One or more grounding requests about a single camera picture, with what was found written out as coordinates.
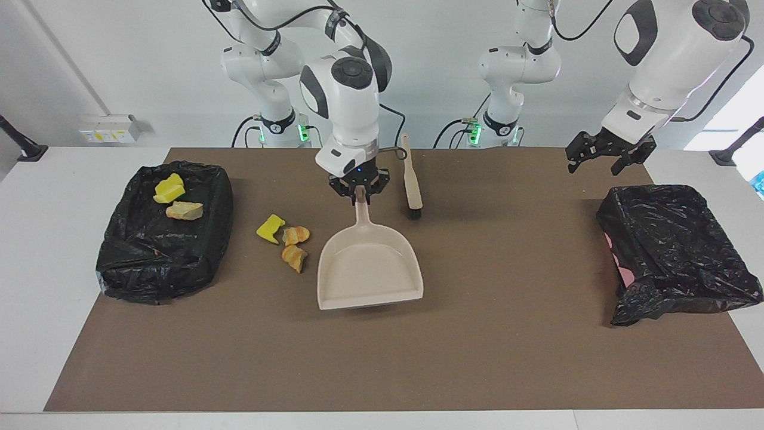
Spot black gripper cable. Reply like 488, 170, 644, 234
379, 105, 412, 162
552, 0, 756, 123

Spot bin lined with black bag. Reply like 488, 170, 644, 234
95, 160, 235, 305

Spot beige hand brush black bristles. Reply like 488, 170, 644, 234
401, 134, 424, 220

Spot beige plastic dustpan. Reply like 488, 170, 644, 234
316, 186, 425, 311

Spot notched yellow sponge piece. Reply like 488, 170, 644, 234
256, 214, 287, 245

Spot black right base cable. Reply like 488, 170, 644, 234
232, 115, 263, 148

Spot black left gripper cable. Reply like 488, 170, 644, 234
552, 0, 756, 123

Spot brown table mat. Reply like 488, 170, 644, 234
43, 148, 764, 413

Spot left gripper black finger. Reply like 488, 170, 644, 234
565, 134, 597, 175
610, 153, 643, 176

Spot pink bin with black bag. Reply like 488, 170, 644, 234
596, 184, 764, 327

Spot black base cable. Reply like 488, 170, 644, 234
433, 96, 496, 149
232, 115, 263, 148

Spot black left base cable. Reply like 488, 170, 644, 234
433, 96, 496, 149

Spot pale sliced bread loaf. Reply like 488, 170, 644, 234
165, 201, 204, 221

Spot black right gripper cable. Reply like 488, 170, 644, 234
379, 105, 412, 162

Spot small yellow sponge piece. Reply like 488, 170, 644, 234
153, 184, 186, 204

